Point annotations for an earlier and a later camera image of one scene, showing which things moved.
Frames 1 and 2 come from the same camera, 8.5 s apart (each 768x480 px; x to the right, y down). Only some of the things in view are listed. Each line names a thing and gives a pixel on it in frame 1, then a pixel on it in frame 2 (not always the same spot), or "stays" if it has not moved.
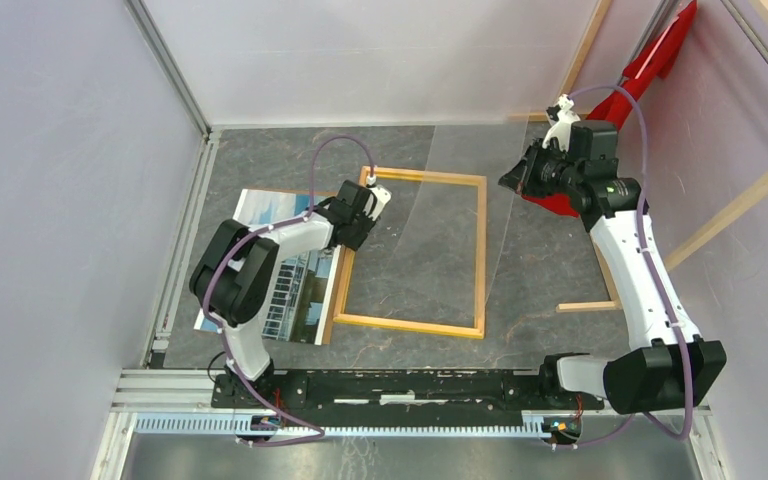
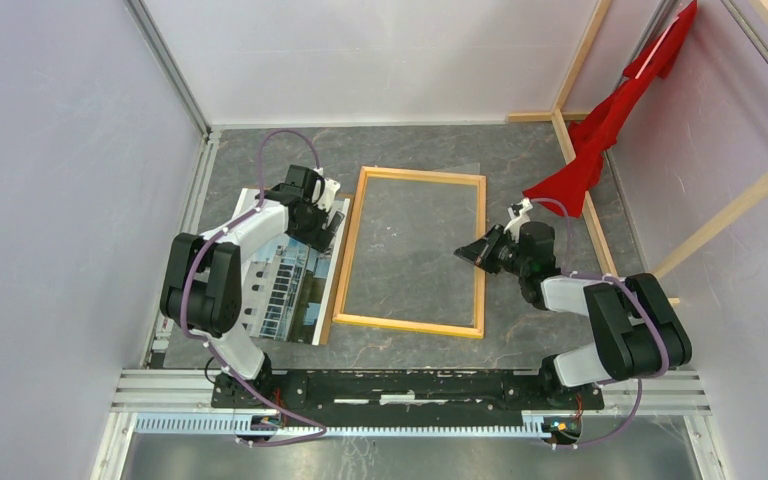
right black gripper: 521,178 -> 481,249
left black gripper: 355,242 -> 318,238
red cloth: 660,55 stays
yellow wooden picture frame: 369,176 stays
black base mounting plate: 435,389 stays
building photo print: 300,282 stays
